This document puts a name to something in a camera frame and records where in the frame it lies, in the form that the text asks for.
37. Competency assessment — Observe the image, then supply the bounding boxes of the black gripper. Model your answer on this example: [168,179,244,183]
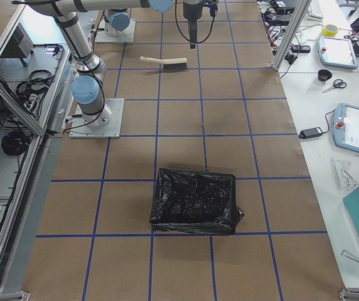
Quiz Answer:
[188,19,197,48]

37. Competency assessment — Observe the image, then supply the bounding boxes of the white hand brush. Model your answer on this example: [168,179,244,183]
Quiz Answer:
[139,56,188,71]

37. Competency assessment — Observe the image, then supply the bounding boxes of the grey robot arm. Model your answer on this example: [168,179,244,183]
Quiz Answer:
[104,1,218,44]
[11,1,176,130]

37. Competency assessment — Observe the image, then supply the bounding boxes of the yellow tape roll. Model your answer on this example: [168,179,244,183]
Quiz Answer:
[321,24,339,37]

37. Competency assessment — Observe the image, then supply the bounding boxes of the black small bowl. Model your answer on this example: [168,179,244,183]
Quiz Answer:
[317,69,333,82]

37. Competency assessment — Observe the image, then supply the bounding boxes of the upper teach pendant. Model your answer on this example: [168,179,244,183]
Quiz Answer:
[317,36,358,70]

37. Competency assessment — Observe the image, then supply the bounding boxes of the teach pendant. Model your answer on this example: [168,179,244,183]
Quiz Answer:
[333,103,359,153]
[317,36,358,70]

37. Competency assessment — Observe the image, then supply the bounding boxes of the black power brick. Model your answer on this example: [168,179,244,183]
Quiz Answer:
[298,127,324,139]

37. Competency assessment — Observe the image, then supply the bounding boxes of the grey control box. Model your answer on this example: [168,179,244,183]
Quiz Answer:
[0,23,34,67]

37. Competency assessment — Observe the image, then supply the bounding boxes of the lower teach pendant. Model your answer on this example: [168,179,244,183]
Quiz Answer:
[333,103,359,153]

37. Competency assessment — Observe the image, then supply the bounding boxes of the clear plastic bag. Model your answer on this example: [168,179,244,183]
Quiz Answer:
[331,158,359,191]

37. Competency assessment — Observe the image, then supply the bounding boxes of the metal hex key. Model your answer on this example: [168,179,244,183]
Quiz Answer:
[341,249,359,263]

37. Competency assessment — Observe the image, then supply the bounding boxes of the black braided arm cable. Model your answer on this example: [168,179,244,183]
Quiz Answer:
[174,0,220,45]

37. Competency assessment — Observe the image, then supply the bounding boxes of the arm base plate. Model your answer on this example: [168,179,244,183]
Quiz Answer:
[95,19,136,44]
[69,98,125,139]

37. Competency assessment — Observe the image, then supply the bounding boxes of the aluminium frame post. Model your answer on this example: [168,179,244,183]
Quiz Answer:
[272,0,311,71]

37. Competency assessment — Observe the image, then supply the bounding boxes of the black handled scissors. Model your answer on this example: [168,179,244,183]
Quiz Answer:
[323,78,347,93]

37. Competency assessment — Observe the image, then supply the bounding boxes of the coiled black cable bundle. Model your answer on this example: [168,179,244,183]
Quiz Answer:
[1,129,31,157]

